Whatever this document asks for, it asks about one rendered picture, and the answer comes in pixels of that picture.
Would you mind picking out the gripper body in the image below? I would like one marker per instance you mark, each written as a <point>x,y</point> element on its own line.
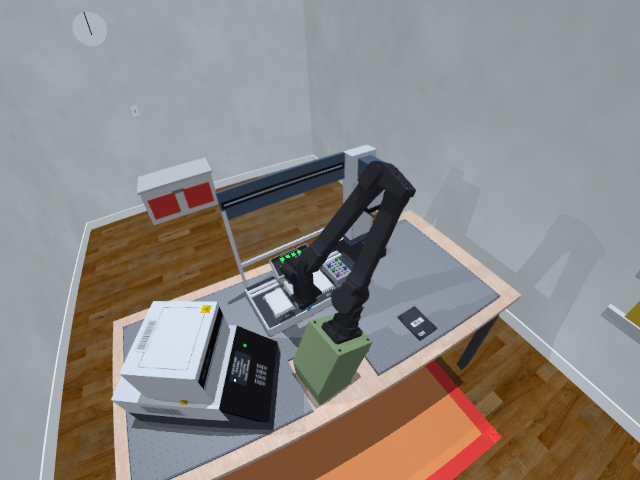
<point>307,297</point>

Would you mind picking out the white lab instrument with black keypad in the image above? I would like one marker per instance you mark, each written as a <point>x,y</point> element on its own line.
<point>190,368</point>

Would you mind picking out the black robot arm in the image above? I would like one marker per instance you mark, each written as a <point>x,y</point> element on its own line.
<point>354,292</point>

